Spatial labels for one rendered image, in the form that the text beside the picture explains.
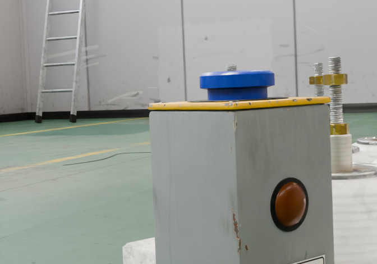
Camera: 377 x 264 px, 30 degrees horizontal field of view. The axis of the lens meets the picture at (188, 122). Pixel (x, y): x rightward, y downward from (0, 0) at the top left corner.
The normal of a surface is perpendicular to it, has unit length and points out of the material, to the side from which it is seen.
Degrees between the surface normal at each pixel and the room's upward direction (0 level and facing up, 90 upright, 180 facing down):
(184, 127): 90
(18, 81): 90
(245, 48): 90
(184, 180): 90
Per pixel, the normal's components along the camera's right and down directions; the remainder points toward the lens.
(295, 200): 0.64, -0.03
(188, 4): -0.41, 0.07
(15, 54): 0.91, -0.02
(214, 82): -0.64, 0.07
